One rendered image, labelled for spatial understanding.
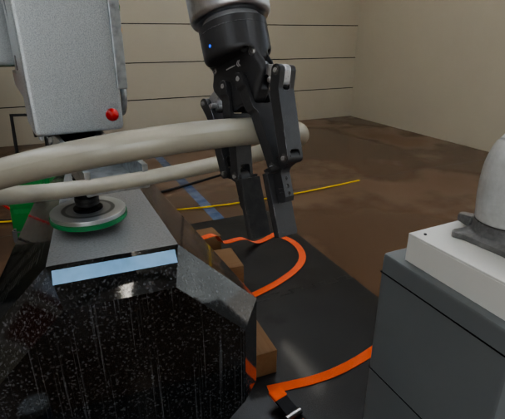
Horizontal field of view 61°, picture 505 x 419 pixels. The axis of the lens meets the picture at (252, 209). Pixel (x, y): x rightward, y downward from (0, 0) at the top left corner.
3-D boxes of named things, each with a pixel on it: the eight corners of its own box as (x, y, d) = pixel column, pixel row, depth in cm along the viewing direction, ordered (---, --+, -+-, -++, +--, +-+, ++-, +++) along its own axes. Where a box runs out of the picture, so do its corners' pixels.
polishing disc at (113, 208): (127, 197, 140) (126, 194, 140) (123, 223, 121) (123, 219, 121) (57, 202, 136) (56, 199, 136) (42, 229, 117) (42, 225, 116)
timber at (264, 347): (276, 372, 185) (277, 349, 180) (250, 380, 181) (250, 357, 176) (250, 331, 211) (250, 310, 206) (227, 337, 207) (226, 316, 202)
